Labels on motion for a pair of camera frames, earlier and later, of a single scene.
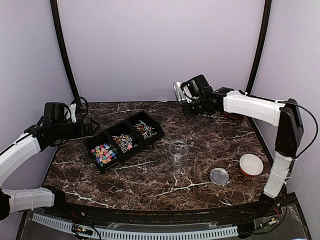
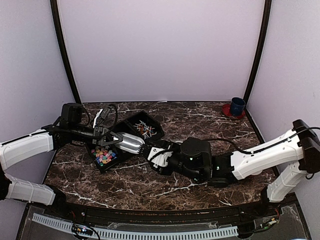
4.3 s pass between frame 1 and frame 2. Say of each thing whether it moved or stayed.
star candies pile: stayed
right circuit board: stayed
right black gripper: moved
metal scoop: moved
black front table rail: stayed
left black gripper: moved
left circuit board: stayed
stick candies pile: stayed
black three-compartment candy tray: stayed
